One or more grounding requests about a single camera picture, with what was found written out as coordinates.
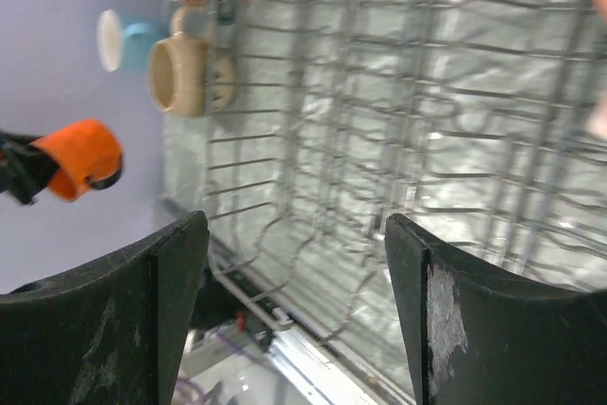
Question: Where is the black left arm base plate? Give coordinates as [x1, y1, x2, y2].
[187, 260, 274, 353]

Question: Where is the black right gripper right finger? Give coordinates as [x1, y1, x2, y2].
[385, 214, 606, 404]

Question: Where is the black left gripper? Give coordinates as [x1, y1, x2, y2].
[1, 131, 59, 206]

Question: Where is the orange mug black handle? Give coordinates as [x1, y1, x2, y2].
[31, 119, 123, 201]

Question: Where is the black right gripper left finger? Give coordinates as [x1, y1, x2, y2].
[1, 212, 209, 404]

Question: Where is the beige brown mug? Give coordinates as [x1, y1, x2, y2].
[148, 5, 236, 118]

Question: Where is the light blue mug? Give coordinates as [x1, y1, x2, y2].
[96, 9, 169, 73]

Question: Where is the metal wire dish rack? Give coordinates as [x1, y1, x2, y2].
[201, 0, 607, 344]

